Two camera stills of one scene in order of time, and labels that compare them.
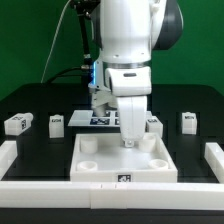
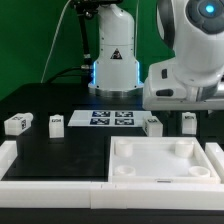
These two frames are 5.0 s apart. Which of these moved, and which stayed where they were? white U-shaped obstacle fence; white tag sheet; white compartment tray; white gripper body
Moved: white compartment tray; white gripper body
Stayed: white U-shaped obstacle fence; white tag sheet
